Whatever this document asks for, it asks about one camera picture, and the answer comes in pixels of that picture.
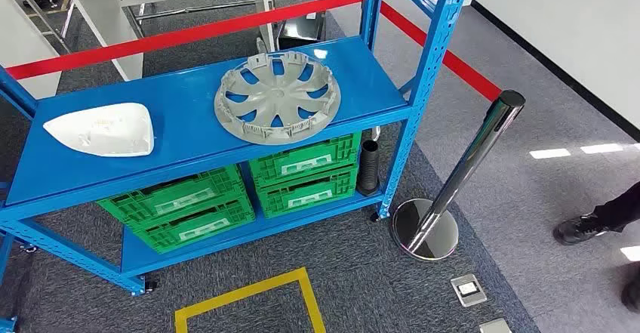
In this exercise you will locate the grey plastic wheel hubcap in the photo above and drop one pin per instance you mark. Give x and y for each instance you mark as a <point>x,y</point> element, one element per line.
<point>277,95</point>

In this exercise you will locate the blue metal shelf rack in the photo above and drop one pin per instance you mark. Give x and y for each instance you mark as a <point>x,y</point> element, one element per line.
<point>190,120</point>

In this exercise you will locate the white mirror cover part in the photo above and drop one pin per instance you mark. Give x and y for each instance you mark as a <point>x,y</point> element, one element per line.
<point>110,130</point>

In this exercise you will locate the green plastic crate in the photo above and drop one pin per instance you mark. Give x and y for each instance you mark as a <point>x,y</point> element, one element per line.
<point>150,195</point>
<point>340,148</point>
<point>165,238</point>
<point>345,183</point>

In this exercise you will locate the clear plastic bottle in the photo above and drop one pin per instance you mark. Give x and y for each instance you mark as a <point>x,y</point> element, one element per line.
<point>261,45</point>

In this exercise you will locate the glossy black box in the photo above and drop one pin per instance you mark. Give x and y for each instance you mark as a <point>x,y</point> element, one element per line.
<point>300,30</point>

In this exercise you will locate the red barrier belt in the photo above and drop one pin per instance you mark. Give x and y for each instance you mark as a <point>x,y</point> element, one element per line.
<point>175,38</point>
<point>450,60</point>

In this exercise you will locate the floor socket plate with outlet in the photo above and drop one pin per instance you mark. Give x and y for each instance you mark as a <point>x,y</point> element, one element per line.
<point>468,289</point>

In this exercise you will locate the plain metal floor plate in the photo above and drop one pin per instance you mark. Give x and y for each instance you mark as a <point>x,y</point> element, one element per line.
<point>495,326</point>

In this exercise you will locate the white table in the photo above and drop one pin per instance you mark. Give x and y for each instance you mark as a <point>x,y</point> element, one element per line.
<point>100,0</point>

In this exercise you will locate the person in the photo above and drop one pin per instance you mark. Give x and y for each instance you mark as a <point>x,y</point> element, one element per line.
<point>580,228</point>

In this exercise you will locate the white cabinet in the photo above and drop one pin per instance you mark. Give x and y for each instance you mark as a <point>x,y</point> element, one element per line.
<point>20,45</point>

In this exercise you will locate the small blue metal rack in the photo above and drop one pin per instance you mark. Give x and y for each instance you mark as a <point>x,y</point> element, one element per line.
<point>7,324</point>

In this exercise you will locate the chrome tube frame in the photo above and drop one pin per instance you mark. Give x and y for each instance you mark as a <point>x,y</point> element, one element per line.
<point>195,9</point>

